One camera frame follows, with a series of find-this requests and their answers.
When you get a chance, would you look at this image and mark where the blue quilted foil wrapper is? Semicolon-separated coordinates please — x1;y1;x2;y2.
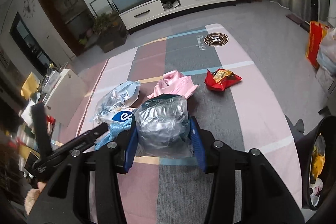
94;119;131;151

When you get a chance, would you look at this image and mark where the silver grey plastic bag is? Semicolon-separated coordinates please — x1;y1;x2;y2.
134;94;194;159

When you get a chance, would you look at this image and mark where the black trash bin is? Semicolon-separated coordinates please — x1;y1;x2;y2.
294;116;335;210

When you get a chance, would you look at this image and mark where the left human hand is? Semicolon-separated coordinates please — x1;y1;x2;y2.
38;181;47;192

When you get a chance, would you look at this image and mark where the white paper carton box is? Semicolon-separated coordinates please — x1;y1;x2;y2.
102;107;135;124

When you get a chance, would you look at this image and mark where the clear crumpled plastic bag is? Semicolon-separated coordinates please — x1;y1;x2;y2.
93;81;141;123

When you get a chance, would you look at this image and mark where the pink plastic bag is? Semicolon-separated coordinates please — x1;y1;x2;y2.
147;71;199;99

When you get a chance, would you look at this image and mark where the red snack wrapper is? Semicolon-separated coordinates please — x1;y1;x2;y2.
205;69;242;92

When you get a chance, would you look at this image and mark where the potted plant left of cabinet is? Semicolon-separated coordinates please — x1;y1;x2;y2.
93;11;127;53

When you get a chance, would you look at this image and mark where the white tv cabinet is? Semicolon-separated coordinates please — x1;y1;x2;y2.
120;0;237;31

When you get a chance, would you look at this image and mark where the white plastic bag pile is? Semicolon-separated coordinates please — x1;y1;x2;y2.
317;28;336;76

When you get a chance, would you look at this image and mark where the orange red shopping bag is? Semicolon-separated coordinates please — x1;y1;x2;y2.
306;21;330;69

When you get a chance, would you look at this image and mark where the black wall clock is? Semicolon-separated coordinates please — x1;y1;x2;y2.
23;0;35;19

